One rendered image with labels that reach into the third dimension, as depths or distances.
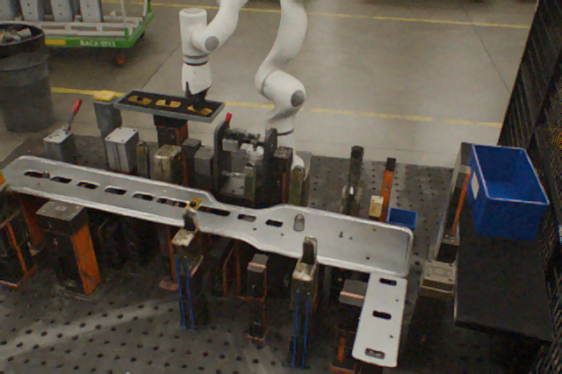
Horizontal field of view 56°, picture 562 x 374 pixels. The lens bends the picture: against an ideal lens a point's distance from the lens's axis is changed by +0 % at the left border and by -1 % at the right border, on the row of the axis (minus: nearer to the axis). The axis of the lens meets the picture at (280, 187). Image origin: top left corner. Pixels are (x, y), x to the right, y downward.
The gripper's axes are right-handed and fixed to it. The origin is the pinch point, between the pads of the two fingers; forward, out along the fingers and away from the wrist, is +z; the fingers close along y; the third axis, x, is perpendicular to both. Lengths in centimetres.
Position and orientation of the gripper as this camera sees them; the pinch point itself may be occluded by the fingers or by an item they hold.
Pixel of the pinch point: (198, 103)
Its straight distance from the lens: 185.9
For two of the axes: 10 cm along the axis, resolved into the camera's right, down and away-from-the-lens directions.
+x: 8.2, 3.4, -4.6
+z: -0.2, 8.2, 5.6
